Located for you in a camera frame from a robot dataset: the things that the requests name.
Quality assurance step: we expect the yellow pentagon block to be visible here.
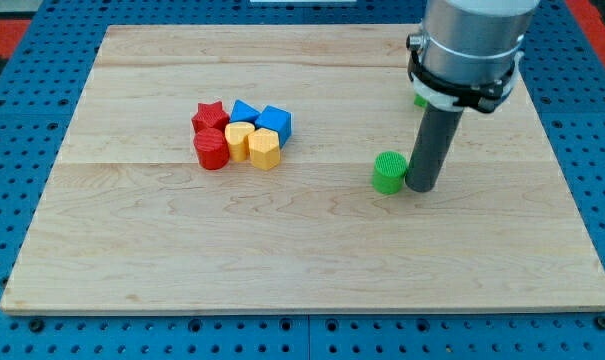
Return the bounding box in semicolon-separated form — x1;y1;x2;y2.
248;128;281;171

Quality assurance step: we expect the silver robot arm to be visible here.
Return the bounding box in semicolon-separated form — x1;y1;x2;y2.
406;0;539;113

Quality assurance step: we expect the red circle block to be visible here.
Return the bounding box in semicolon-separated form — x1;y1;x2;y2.
193;128;230;170

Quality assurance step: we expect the blue triangle block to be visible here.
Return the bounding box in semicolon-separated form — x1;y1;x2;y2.
230;99;260;123

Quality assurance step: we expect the blue cube block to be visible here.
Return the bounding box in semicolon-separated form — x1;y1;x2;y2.
255;105;292;148

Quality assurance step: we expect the green circle block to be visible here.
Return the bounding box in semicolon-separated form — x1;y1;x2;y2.
371;151;407;195

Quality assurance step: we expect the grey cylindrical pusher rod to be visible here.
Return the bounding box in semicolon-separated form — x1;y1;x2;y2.
405;104;462;193

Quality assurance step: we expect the red star block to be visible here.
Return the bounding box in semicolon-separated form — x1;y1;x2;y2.
191;101;230;133

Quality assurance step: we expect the yellow heart block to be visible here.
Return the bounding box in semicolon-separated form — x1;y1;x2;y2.
224;122;255;162

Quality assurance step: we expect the wooden board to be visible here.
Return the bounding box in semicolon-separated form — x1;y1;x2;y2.
0;25;605;316

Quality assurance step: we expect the green block behind arm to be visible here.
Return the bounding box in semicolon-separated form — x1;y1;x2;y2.
414;94;428;108

